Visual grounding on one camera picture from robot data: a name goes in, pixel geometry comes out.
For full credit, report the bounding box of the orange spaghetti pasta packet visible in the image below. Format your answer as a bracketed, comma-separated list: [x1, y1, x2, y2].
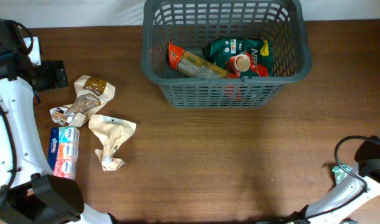
[167, 42, 244, 100]

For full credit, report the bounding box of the green Nescafe coffee bag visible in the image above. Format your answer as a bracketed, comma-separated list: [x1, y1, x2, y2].
[204, 39, 273, 78]

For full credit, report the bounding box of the grey plastic basket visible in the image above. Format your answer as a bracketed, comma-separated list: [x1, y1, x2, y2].
[141, 0, 311, 108]

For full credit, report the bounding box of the small light green packet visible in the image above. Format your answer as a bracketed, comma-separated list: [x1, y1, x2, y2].
[331, 164, 353, 185]

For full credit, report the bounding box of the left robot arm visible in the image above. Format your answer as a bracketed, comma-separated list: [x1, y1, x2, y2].
[0, 19, 116, 223]

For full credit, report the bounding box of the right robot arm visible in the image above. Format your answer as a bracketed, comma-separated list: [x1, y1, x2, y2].
[285, 136, 380, 223]

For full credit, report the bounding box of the beige brown snack bag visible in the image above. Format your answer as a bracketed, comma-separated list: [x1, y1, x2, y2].
[50, 75, 116, 128]

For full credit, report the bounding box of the Kleenex tissue multipack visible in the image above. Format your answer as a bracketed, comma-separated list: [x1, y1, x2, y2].
[47, 126, 80, 180]

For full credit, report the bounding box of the crumpled beige paper bag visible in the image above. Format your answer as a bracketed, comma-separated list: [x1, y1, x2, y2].
[88, 114, 136, 171]

